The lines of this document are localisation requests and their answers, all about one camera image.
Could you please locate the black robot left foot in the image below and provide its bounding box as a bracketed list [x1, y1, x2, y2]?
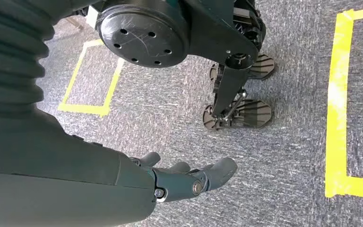
[209, 53, 276, 81]

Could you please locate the small yellow floor tape rectangle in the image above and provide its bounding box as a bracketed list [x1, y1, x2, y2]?
[58, 39, 126, 118]

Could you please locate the black robot left leg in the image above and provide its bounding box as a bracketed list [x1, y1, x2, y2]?
[213, 0, 267, 95]

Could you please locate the large yellow floor tape rectangle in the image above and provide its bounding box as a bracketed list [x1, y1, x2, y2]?
[325, 5, 363, 201]

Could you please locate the robot right arm ribbed sleeve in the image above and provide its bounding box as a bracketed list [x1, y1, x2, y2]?
[0, 0, 96, 118]

